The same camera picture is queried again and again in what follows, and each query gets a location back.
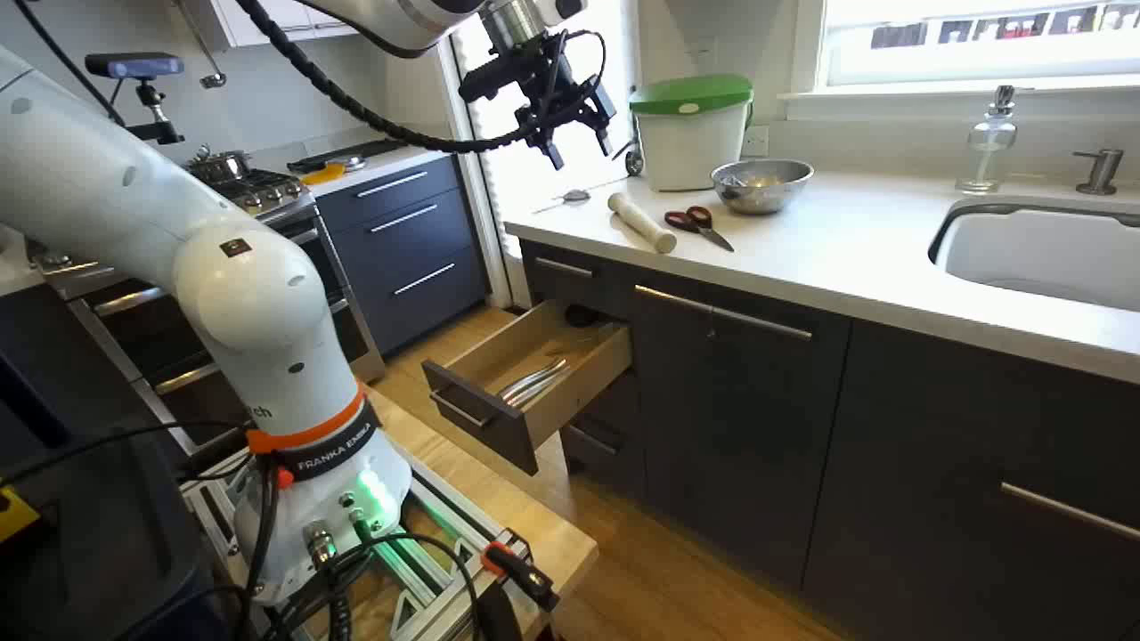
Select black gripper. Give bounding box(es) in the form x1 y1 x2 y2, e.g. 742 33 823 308
476 33 624 173

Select blue drawer cabinet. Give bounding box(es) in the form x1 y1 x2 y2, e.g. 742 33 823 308
312 154 490 357

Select open wooden drawer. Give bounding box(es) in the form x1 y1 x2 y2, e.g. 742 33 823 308
421 294 634 476

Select bright glass door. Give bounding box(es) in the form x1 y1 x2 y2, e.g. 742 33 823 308
446 0 637 313

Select white bin with green lid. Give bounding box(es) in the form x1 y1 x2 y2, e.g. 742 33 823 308
628 72 757 197

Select metal bowl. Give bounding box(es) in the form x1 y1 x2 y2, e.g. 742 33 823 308
710 155 820 219

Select metal cylinder utensil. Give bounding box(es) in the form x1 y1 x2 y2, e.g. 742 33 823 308
495 357 573 413

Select yellow cloth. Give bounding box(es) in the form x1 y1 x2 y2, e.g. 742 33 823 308
295 159 349 188

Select steel kitchen stove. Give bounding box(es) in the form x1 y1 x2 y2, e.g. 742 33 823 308
31 150 387 466

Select steel cooking pot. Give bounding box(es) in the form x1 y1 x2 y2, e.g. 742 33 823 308
187 150 261 188

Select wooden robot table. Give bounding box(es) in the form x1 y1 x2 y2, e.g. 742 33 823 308
354 387 602 641

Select dark lower kitchen cabinet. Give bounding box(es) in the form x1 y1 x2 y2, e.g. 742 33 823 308
517 236 1140 641

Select bright kitchen window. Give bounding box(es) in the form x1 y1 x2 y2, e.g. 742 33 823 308
780 0 1140 108

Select clear soap bottle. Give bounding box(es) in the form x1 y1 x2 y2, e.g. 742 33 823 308
958 82 1022 197

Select orange black clamp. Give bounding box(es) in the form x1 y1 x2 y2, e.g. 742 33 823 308
476 526 561 617

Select white kitchen sink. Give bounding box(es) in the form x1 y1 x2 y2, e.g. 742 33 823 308
921 192 1140 315

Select metal kitchen faucet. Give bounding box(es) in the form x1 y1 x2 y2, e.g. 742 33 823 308
1072 146 1128 199

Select black box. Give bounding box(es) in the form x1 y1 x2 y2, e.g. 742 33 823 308
0 280 235 641

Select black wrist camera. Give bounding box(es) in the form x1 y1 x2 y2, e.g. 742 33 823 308
457 50 532 108

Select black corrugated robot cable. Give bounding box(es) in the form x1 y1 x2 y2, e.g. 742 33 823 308
232 0 532 155

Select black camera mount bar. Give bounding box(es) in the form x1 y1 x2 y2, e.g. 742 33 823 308
116 115 187 150

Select black camera on tripod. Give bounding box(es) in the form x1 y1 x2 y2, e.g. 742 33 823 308
80 50 187 121

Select aluminium base frame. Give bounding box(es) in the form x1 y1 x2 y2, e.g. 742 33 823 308
174 457 526 641

